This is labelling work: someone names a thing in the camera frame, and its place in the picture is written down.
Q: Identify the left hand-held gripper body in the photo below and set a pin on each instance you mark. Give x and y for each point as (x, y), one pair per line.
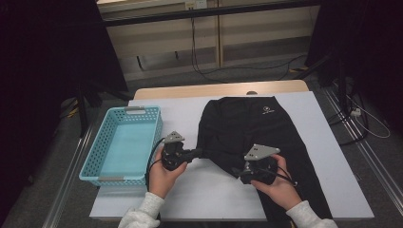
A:
(173, 137)

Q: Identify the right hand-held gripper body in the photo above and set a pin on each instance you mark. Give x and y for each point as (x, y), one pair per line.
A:
(258, 152)

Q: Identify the black pants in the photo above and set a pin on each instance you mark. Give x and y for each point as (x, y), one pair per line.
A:
(234, 126)

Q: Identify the light blue plastic basket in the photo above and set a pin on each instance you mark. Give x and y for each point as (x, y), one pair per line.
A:
(126, 148)

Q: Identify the person's left hand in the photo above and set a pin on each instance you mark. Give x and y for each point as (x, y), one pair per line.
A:
(160, 182)

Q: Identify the person's right hand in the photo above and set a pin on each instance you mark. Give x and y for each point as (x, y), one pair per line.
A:
(282, 193)

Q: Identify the white table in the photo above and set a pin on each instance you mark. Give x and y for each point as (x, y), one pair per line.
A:
(215, 190)

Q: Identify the dark round table grommet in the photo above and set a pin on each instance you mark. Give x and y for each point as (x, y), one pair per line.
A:
(252, 93)

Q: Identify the light wooden shelf unit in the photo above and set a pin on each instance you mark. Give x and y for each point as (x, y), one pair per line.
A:
(164, 34)

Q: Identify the white power plug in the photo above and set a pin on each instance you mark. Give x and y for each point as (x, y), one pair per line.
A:
(355, 112)

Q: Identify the black curtain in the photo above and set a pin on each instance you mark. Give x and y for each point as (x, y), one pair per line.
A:
(47, 47)
(374, 38)

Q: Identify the metal floor rail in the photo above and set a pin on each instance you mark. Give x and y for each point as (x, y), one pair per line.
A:
(68, 183)
(374, 164)

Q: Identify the white wall socket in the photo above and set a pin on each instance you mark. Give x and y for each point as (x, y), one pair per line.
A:
(195, 4)

